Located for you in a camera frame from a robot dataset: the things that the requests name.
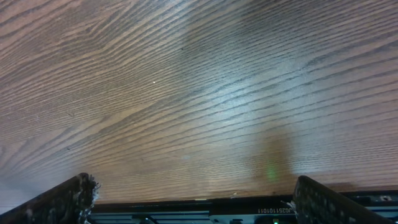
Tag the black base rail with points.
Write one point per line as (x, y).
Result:
(255, 210)

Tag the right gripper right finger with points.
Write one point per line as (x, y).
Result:
(315, 203)

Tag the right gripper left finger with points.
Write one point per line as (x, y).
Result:
(70, 202)

